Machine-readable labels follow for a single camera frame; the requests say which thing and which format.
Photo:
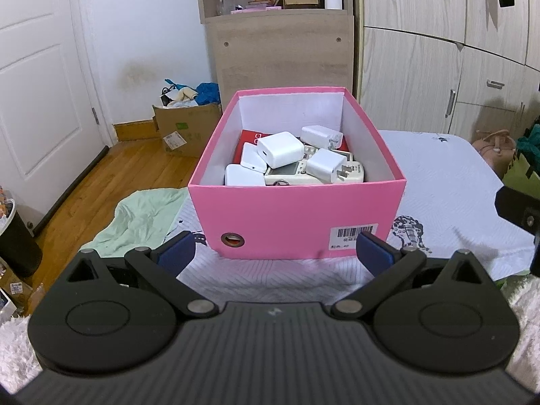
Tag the black trash bin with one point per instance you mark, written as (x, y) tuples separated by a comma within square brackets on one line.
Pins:
[(19, 244)]

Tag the beige remote control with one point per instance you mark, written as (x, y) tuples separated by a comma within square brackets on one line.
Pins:
[(291, 173), (311, 151)]

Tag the red printed pouch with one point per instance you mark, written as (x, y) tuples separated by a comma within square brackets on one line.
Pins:
[(249, 137)]

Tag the white patterned bedsheet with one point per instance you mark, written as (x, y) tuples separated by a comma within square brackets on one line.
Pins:
[(443, 185)]

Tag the flat purple box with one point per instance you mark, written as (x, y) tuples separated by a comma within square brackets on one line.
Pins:
[(259, 4)]

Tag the teal cloth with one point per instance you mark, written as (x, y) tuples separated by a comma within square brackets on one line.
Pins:
[(529, 141)]

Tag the pink cardboard box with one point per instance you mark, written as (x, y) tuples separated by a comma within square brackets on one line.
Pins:
[(274, 219)]

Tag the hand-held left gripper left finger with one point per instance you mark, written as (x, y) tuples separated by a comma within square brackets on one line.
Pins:
[(175, 253)]

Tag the wooden shelf cabinet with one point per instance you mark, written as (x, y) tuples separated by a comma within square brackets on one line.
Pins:
[(278, 50)]

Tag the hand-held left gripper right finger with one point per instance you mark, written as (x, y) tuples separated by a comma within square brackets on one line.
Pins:
[(375, 253)]

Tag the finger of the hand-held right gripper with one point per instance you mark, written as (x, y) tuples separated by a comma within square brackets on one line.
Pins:
[(519, 211)]

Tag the blue plastic bag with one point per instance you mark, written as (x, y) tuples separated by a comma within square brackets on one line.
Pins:
[(207, 93)]

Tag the small labelled cardboard box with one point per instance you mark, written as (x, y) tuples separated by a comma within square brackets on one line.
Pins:
[(17, 287)]

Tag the light wooden wardrobe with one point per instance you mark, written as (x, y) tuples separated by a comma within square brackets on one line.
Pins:
[(422, 50)]

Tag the light green cloth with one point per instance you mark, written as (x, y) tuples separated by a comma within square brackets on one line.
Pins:
[(139, 215)]

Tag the green bag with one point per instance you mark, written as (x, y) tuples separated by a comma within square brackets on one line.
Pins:
[(523, 175)]

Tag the brown handbag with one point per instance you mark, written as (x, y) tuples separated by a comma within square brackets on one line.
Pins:
[(493, 152)]

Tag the white room door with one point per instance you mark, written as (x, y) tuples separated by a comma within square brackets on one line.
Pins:
[(38, 93)]

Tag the fluffy blanket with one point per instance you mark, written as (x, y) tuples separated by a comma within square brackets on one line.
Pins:
[(14, 354)]

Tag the black door draft stopper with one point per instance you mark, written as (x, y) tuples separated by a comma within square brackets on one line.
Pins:
[(71, 190)]

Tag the flat pink box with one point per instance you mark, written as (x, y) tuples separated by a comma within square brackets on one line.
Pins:
[(257, 9)]

